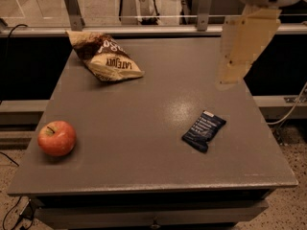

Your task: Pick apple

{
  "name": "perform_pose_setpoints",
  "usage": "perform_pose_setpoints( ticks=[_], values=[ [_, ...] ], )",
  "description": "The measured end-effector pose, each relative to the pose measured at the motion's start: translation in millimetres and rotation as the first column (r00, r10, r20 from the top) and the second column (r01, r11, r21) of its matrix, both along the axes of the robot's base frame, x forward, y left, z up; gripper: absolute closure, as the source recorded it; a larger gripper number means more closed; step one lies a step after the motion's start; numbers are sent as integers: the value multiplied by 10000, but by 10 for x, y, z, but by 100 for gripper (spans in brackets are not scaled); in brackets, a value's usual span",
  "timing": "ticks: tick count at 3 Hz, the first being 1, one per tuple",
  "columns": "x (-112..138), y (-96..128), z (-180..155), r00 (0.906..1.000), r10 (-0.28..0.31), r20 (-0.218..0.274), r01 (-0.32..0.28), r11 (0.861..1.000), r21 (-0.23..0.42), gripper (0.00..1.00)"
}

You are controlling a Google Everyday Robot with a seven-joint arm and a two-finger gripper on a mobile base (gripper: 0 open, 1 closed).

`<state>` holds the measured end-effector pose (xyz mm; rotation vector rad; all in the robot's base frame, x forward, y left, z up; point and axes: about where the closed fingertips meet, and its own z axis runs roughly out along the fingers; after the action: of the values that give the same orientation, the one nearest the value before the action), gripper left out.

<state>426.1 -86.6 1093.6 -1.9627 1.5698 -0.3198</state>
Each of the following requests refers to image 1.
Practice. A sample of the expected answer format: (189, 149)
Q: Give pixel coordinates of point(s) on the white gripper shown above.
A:
(244, 38)

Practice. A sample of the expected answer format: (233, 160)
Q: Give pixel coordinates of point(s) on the red apple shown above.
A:
(57, 138)

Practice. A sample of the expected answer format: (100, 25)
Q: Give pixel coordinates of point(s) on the dark blue snack bar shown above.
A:
(203, 131)

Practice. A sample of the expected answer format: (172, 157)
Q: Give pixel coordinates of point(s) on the chip bag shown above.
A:
(104, 57)

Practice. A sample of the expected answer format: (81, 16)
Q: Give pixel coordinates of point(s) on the grey table drawer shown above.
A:
(151, 210)

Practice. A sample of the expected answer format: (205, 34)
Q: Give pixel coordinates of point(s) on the metal rail frame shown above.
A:
(55, 17)

